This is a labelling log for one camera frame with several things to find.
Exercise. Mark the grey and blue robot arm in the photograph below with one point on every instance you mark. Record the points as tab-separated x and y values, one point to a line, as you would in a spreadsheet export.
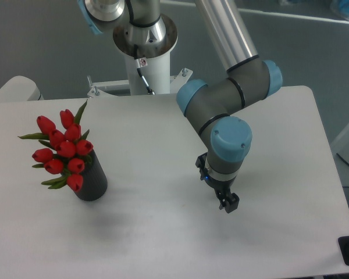
209	109

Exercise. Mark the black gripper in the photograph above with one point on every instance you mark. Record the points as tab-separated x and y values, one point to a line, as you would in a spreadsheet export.
221	183

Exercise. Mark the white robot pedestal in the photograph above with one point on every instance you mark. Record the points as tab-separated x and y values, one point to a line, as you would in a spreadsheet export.
146	52

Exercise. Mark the red tulip bouquet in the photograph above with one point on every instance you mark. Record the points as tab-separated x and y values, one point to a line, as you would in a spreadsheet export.
65	154

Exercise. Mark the white side table left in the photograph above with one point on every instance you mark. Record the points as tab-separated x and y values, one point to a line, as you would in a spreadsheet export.
20	89

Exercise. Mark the black ribbed vase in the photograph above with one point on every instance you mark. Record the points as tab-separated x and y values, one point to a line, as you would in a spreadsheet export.
94	181

